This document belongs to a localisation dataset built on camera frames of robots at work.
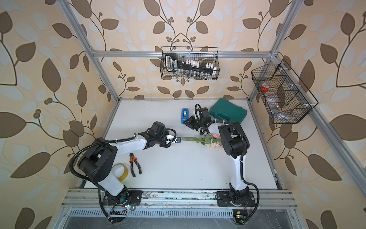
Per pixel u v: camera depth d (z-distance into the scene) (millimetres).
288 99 726
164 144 788
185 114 1050
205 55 911
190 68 854
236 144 553
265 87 807
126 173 819
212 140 872
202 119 829
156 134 727
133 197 741
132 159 871
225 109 1124
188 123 918
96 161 463
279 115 631
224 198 726
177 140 784
